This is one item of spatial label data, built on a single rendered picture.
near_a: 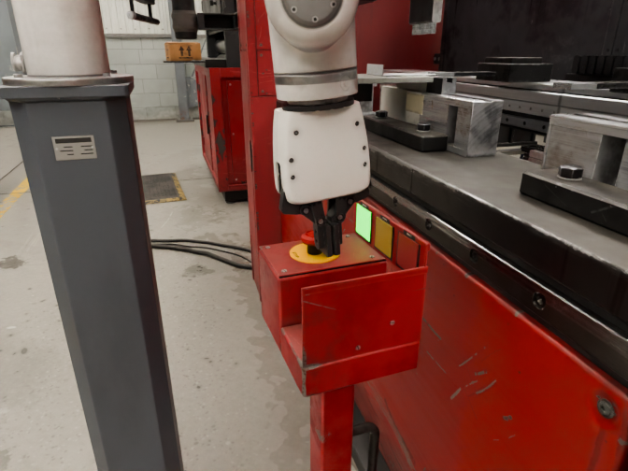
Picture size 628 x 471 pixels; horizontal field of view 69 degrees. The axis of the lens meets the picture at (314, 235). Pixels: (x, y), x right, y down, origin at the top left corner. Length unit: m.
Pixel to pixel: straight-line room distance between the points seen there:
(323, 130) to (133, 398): 0.71
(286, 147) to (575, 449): 0.42
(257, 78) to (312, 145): 1.36
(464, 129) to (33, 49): 0.69
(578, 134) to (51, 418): 1.57
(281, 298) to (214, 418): 0.98
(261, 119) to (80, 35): 1.10
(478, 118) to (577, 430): 0.51
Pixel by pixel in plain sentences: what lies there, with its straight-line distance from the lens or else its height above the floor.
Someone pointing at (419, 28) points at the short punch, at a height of 1.09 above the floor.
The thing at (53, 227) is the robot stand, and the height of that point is 0.78.
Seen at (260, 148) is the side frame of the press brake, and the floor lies 0.69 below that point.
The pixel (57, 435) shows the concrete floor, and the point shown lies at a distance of 1.65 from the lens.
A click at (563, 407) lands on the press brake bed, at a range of 0.56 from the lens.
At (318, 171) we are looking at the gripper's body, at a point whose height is 0.93.
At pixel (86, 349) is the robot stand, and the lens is 0.95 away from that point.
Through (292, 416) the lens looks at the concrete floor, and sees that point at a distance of 1.52.
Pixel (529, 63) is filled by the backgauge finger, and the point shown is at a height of 1.02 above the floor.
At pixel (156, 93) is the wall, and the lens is 8.04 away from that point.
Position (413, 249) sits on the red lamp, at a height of 0.82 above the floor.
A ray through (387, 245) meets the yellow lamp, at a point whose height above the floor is 0.80.
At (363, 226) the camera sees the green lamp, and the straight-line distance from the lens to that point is 0.69.
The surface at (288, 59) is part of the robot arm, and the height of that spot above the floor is 1.04.
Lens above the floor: 1.05
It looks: 22 degrees down
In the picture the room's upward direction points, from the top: straight up
